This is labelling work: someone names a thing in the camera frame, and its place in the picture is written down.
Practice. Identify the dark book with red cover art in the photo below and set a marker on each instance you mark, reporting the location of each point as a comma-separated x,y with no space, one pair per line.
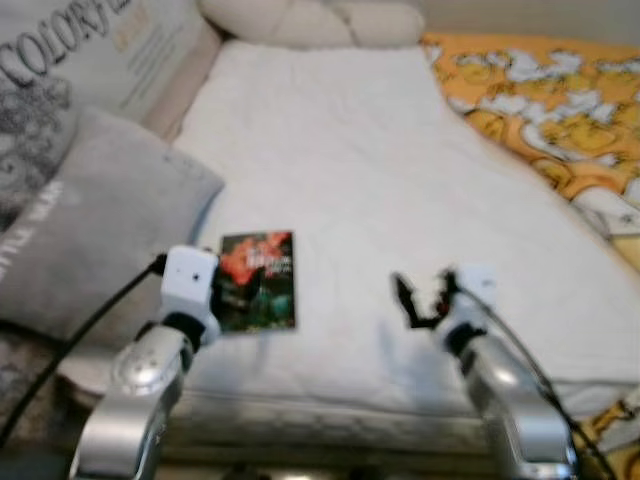
272,290

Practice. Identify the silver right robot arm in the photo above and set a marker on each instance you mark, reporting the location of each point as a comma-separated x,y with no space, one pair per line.
510,400

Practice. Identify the beige knotted bolster pillow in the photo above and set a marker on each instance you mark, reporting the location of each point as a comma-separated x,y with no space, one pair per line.
300,22

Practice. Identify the white quilted mattress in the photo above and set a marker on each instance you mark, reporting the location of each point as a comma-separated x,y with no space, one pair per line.
400,180

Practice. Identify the grey pillow with white lettering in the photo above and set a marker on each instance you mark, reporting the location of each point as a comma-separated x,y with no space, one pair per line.
100,220

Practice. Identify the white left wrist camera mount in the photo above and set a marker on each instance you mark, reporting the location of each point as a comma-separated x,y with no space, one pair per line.
188,280

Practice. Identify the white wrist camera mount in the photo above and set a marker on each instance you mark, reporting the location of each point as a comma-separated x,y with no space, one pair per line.
188,280
475,285

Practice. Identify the orange cartoon print blanket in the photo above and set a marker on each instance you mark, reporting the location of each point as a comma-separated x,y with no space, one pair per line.
540,100

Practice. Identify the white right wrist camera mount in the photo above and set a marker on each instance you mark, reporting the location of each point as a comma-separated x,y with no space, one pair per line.
475,285

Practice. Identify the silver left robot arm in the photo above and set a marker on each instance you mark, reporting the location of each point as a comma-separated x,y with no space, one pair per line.
140,380

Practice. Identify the pale duvet with grey ornaments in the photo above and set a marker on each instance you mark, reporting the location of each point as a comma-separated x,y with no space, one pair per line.
60,60

